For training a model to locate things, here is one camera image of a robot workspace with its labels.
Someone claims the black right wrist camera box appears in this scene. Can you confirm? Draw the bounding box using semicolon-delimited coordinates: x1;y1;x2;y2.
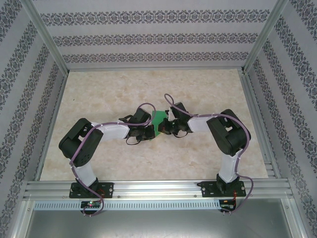
166;102;189;121

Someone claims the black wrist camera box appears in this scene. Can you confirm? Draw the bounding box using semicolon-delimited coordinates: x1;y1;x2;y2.
166;102;189;121
133;107;152;124

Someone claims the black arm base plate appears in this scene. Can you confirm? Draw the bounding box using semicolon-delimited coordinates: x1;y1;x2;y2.
70;182;114;199
202;180;247;198

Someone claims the thin aluminium cross rail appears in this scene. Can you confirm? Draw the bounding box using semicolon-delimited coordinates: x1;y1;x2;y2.
65;64;246;73

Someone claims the aluminium table edge rail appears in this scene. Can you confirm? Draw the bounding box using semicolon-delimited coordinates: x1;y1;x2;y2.
239;69;283;180

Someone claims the wide aluminium mounting rail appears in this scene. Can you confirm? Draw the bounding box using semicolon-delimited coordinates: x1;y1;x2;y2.
23;178;295;201

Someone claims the slotted grey cable duct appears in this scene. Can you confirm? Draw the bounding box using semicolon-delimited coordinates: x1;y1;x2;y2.
33;199;223;211

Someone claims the grey metal sheet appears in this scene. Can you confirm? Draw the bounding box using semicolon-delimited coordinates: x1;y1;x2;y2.
21;198;298;238

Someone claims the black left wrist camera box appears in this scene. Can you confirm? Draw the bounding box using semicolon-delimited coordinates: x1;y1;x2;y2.
133;107;152;124

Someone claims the aluminium frame post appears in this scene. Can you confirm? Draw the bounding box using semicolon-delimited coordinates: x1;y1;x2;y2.
241;0;290;75
23;0;70;75

